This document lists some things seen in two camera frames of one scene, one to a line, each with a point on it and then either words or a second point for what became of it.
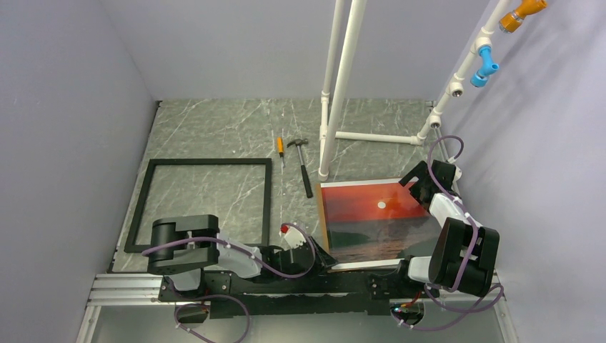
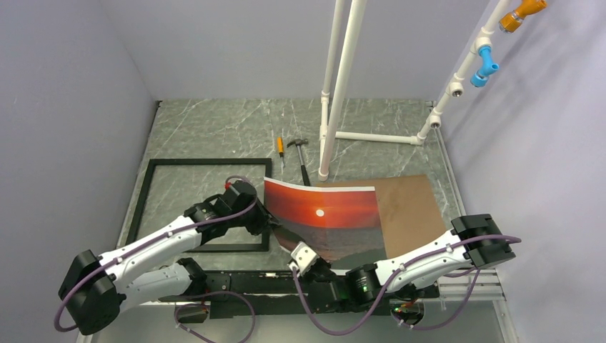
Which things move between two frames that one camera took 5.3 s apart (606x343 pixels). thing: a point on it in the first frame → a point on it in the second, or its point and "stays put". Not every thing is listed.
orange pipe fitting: x=511 y=21 stays put
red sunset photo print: x=375 y=222 → x=344 y=224
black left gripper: x=326 y=259 → x=264 y=221
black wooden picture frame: x=131 y=246 stays put
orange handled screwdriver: x=280 y=147 stays put
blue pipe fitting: x=480 y=78 stays put
